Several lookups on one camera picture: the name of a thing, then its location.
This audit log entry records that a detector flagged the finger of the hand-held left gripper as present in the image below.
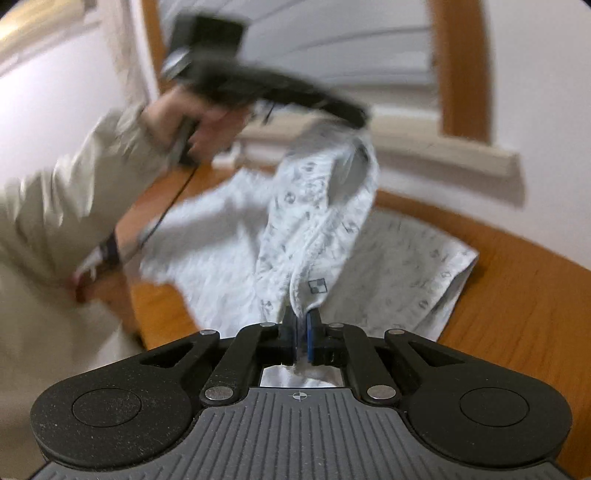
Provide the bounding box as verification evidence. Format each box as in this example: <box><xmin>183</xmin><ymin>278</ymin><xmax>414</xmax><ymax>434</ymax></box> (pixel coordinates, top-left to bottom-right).
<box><xmin>318</xmin><ymin>89</ymin><xmax>371</xmax><ymax>128</ymax></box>

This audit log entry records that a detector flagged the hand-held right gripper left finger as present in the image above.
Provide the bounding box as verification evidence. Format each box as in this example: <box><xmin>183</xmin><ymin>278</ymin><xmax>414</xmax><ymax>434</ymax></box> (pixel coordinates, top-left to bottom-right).
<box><xmin>139</xmin><ymin>307</ymin><xmax>302</xmax><ymax>407</ymax></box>

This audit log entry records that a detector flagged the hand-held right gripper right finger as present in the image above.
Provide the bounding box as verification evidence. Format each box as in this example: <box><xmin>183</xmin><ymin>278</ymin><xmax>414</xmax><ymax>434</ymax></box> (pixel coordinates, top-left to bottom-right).
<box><xmin>305</xmin><ymin>307</ymin><xmax>465</xmax><ymax>407</ymax></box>

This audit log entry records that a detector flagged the white patterned garment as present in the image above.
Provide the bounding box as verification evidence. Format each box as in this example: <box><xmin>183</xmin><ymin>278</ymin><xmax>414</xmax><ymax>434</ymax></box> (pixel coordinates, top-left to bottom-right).
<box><xmin>139</xmin><ymin>121</ymin><xmax>478</xmax><ymax>388</ymax></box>

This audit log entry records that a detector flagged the person's left forearm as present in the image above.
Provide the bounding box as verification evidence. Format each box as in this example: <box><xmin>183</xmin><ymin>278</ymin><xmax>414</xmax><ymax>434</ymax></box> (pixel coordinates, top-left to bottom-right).
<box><xmin>0</xmin><ymin>104</ymin><xmax>185</xmax><ymax>296</ymax></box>

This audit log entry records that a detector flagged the person's left hand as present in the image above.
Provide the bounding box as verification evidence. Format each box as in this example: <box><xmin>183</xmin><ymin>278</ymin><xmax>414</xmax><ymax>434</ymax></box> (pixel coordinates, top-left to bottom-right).
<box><xmin>143</xmin><ymin>88</ymin><xmax>252</xmax><ymax>162</ymax></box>

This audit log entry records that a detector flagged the grey window blind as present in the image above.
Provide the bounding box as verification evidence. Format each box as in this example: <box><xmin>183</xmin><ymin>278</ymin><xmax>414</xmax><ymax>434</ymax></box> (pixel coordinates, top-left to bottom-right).
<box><xmin>157</xmin><ymin>0</ymin><xmax>437</xmax><ymax>88</ymax></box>

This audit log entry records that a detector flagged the beige window sill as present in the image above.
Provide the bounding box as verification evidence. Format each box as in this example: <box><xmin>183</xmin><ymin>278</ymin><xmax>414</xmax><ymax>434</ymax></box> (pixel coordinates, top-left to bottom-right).
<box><xmin>231</xmin><ymin>104</ymin><xmax>527</xmax><ymax>208</ymax></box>

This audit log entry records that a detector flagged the person's beige jacket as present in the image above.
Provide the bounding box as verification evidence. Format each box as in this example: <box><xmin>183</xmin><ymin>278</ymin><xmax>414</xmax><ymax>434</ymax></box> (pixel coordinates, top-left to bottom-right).
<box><xmin>0</xmin><ymin>258</ymin><xmax>148</xmax><ymax>480</ymax></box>

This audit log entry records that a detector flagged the wooden window frame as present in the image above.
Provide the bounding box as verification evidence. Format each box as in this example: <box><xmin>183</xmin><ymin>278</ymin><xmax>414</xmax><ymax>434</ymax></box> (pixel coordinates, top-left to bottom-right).
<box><xmin>141</xmin><ymin>0</ymin><xmax>492</xmax><ymax>144</ymax></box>

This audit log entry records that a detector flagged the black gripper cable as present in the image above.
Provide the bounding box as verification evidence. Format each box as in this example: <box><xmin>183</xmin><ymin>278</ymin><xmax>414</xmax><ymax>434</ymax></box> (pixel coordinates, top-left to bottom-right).
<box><xmin>139</xmin><ymin>164</ymin><xmax>199</xmax><ymax>250</ymax></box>

